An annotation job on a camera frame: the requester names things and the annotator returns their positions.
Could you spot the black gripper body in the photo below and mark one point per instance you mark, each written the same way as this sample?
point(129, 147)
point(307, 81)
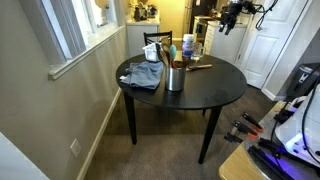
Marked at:
point(230, 12)

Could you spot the two-tone wooden spoon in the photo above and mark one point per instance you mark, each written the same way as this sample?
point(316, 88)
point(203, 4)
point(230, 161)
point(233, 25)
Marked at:
point(200, 67)

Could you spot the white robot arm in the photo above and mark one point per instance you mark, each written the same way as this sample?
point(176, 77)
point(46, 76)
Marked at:
point(296, 130)

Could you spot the shiny metal bucket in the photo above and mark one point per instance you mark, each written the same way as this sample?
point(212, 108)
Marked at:
point(175, 80)

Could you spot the white kitchen cabinet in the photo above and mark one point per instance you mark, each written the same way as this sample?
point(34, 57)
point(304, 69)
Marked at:
point(226, 43)

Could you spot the clear glass mug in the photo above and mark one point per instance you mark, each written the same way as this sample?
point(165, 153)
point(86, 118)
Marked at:
point(198, 51)

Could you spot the plastic bottle blue label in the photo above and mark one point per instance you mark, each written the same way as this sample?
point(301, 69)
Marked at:
point(188, 46)

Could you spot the white panel door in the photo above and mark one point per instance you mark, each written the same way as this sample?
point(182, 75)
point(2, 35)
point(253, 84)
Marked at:
point(266, 43)

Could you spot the teal silicone spatula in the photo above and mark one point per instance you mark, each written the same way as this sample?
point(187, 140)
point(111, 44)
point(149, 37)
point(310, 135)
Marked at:
point(173, 51)

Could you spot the red silicone spatula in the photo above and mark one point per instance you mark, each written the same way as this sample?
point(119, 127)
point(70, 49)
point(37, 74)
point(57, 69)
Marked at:
point(173, 65)

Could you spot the slotted wooden spatula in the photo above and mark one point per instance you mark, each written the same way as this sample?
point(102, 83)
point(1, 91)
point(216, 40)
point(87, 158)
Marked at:
point(166, 53)

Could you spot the black wooden chair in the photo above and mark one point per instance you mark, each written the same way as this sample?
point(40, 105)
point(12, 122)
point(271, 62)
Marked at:
point(158, 35)

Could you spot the black kitchen utensil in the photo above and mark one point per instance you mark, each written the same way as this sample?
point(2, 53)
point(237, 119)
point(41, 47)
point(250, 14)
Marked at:
point(160, 51)

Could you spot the white plastic container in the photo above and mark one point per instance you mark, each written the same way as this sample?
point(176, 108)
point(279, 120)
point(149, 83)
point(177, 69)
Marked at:
point(151, 52)

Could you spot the white low cabinet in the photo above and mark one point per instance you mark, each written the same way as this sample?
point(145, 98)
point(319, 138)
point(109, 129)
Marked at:
point(141, 35)

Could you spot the black coffee maker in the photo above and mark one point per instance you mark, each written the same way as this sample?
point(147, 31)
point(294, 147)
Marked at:
point(140, 13)

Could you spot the black table leg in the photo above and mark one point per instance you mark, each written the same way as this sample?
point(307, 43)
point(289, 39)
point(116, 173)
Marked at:
point(130, 116)
point(209, 133)
point(204, 112)

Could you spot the black floor appliance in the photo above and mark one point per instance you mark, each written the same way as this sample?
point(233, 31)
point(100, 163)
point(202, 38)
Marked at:
point(303, 81)

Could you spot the blue cloth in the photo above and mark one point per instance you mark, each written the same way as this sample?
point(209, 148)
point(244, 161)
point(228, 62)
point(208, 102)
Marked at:
point(145, 75)

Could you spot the orange tipped black clamp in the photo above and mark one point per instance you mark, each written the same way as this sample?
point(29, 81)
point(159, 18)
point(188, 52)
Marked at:
point(251, 120)
point(245, 128)

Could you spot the small black clamp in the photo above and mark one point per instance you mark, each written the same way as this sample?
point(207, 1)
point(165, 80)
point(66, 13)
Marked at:
point(232, 137)

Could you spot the light wooden workbench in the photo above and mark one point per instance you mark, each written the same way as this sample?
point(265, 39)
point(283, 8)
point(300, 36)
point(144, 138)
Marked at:
point(235, 166)

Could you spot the white framed window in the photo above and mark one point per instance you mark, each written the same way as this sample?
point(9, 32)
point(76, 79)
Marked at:
point(76, 30)

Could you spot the white wall outlet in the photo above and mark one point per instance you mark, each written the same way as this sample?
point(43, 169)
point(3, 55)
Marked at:
point(75, 147)

